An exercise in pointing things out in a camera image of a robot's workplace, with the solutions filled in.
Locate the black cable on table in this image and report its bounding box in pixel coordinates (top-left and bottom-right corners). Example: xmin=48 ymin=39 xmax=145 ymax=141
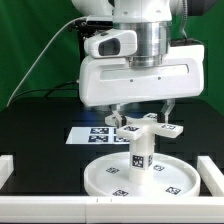
xmin=6 ymin=79 xmax=83 ymax=107

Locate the white left fence block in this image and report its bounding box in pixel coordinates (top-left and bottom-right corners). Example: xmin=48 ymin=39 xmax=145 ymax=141
xmin=0 ymin=155 xmax=14 ymax=189

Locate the white right fence rail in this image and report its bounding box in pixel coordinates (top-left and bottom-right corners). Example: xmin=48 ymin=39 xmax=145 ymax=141
xmin=197 ymin=156 xmax=224 ymax=197

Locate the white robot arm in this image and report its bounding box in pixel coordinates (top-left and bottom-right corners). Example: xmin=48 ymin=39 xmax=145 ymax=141
xmin=71 ymin=0 xmax=219 ymax=127

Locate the white marker sheet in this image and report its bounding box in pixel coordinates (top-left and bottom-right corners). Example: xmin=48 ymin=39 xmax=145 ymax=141
xmin=66 ymin=127 xmax=129 ymax=145

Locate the white round table top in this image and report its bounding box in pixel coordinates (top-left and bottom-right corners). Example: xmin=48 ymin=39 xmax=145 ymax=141
xmin=84 ymin=152 xmax=201 ymax=198

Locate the white fence rail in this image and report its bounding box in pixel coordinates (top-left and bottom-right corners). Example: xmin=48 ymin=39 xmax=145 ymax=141
xmin=197 ymin=156 xmax=224 ymax=197
xmin=0 ymin=196 xmax=224 ymax=224

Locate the white front fence rail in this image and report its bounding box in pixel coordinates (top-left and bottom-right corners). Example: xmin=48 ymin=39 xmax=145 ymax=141
xmin=0 ymin=196 xmax=224 ymax=224

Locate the white camera cable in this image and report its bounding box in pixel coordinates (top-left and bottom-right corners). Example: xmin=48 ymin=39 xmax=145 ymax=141
xmin=6 ymin=16 xmax=88 ymax=108

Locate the white cross-shaped table base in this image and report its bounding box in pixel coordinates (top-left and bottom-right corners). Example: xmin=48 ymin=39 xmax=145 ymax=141
xmin=105 ymin=113 xmax=183 ymax=140

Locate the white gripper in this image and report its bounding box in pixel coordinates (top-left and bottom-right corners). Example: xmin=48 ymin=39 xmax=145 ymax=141
xmin=79 ymin=45 xmax=204 ymax=128

